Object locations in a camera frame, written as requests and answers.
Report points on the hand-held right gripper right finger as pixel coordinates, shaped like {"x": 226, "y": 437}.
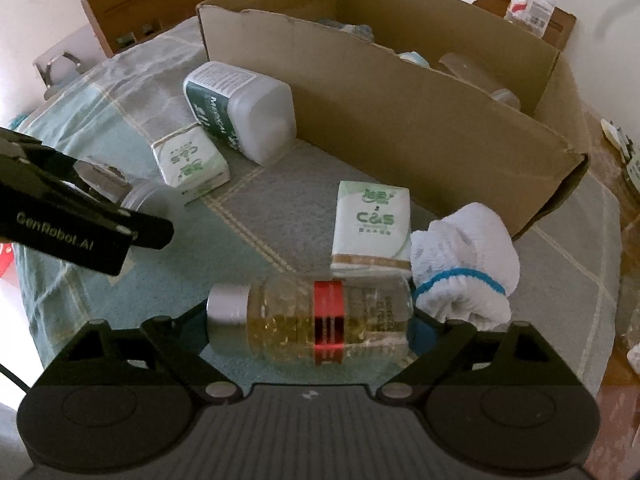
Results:
{"x": 425, "y": 335}

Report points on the brown cardboard box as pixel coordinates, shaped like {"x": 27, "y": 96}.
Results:
{"x": 400, "y": 125}

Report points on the grey metal chair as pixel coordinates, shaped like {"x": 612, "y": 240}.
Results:
{"x": 65, "y": 65}

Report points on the white tissue pack green print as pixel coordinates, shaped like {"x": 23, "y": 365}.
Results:
{"x": 370, "y": 225}
{"x": 192, "y": 160}

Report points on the glass jar dark contents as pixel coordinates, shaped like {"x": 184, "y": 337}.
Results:
{"x": 150, "y": 202}

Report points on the red white item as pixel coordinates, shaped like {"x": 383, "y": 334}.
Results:
{"x": 7, "y": 260}

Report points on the white bottle green label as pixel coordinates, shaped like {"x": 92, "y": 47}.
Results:
{"x": 250, "y": 110}

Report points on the white small packet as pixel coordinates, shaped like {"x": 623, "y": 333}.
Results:
{"x": 622, "y": 140}

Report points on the white round item teal rim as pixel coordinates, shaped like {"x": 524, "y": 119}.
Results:
{"x": 412, "y": 57}

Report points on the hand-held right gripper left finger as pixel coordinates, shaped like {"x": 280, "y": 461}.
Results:
{"x": 170, "y": 330}

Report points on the clear plastic cup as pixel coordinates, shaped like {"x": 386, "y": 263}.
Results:
{"x": 505, "y": 99}

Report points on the white sock roll blue stripe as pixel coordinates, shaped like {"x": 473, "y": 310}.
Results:
{"x": 460, "y": 250}

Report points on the grey green checked towel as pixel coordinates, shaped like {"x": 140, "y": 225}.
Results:
{"x": 300, "y": 200}

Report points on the clear capsule bottle red label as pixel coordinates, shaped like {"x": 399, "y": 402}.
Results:
{"x": 280, "y": 325}

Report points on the grey knitted sock roll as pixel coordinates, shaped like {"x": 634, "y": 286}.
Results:
{"x": 350, "y": 27}

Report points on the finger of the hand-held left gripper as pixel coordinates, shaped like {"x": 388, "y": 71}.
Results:
{"x": 150, "y": 232}
{"x": 50, "y": 170}

